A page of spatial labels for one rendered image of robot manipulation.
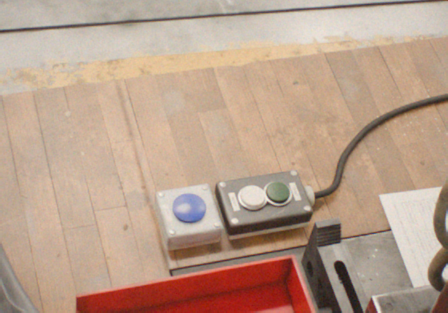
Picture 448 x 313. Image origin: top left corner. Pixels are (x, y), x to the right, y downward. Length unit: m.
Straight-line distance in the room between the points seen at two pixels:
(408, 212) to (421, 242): 0.04
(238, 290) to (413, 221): 0.25
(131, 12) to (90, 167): 1.47
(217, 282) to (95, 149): 0.25
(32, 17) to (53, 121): 1.39
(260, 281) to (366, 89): 0.36
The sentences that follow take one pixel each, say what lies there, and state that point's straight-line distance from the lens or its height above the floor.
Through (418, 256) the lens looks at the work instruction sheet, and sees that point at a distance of 1.26.
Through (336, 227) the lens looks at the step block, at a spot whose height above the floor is 0.99.
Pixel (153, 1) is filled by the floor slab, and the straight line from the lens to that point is 2.75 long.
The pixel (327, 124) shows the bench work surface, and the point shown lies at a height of 0.90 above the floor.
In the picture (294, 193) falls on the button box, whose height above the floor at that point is 0.93.
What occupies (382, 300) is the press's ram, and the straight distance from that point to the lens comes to 0.94.
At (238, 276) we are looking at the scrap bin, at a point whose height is 0.94.
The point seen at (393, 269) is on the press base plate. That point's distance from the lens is 1.25.
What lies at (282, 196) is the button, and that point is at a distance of 1.22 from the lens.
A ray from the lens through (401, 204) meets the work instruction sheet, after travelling 1.30.
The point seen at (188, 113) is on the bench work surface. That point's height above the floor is 0.90.
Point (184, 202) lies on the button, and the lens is 1.20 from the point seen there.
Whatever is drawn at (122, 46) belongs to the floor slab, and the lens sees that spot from 2.63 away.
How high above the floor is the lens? 1.93
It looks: 53 degrees down
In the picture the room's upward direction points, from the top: 11 degrees clockwise
